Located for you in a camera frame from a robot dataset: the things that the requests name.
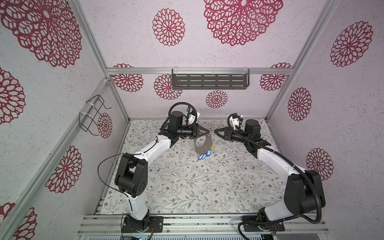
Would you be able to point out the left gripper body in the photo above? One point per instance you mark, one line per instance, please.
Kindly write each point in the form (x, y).
(195, 130)

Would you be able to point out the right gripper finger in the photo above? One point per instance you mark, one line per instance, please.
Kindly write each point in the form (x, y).
(220, 130)
(221, 136)

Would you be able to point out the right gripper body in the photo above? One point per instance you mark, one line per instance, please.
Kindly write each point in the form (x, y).
(229, 135)

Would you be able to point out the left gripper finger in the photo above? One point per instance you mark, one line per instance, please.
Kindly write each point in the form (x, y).
(203, 134)
(203, 130)

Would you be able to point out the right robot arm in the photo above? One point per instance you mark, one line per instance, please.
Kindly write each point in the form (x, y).
(304, 195)

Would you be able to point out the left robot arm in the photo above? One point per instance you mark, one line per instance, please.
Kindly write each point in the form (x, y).
(132, 174)

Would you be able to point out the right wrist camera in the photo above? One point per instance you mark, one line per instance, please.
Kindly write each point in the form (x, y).
(236, 122)

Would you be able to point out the grey slotted wall shelf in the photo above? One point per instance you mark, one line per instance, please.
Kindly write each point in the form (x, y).
(209, 81)

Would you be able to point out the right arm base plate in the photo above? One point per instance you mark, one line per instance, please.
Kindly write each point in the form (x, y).
(276, 227)

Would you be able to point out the black wire wall basket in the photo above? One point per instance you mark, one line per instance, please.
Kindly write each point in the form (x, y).
(96, 121)

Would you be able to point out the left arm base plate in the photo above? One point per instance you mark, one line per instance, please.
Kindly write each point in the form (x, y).
(147, 225)

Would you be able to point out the aluminium front rail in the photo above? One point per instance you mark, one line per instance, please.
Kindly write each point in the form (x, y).
(203, 224)

